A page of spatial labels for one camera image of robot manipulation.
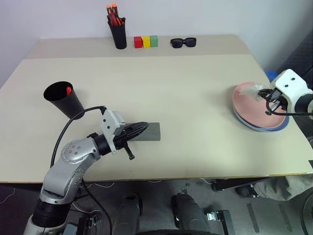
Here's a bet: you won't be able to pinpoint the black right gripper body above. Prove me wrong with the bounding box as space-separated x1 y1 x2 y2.
267 88 287 111

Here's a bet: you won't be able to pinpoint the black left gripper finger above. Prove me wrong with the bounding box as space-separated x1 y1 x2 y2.
125 121 150 133
127 128 148 142

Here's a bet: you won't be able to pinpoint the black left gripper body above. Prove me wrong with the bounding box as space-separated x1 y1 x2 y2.
113 129 136 162

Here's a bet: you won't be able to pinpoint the white tissue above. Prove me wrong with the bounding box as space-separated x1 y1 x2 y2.
238 83 267 102

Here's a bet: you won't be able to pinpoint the grey glasses case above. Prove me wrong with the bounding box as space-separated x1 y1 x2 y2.
126 122 161 143

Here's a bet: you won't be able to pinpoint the pink plate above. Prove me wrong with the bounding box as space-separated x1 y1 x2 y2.
232 82 287 129

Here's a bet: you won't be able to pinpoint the light blue plate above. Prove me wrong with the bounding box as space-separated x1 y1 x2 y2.
233 107 290 133

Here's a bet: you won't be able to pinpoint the blue round object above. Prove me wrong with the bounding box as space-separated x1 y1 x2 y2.
265 70 278 83

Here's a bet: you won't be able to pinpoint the black plastic cup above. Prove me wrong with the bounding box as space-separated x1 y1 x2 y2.
43 81 86 120

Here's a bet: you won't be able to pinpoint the dark rounded shape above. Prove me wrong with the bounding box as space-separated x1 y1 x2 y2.
169 192 209 235
114 193 143 235

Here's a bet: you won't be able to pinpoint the black pen holder cup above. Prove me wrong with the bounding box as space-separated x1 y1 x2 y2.
107 16 128 50

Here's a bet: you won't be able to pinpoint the black sunglasses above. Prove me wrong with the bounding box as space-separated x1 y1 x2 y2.
170 37 197 49

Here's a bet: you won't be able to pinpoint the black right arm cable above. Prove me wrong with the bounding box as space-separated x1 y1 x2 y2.
265 97 313 117

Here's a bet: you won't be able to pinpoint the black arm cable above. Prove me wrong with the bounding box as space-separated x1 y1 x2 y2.
49 105 113 235
265 97 313 117

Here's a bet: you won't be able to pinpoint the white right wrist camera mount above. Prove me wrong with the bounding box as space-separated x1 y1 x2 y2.
269 69 313 114

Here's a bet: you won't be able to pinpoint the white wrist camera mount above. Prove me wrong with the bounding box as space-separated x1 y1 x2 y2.
99 109 127 156
269 69 313 114

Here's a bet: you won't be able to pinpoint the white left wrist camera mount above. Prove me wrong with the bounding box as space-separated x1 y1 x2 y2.
99 109 127 156

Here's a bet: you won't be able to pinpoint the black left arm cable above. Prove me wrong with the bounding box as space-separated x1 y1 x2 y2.
49 105 113 235

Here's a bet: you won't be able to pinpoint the black metal caster bracket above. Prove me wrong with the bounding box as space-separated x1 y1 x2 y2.
204 209 233 235
77 211 102 234

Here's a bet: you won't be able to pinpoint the black table frame bar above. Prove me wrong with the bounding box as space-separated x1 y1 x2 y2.
211 177 268 193

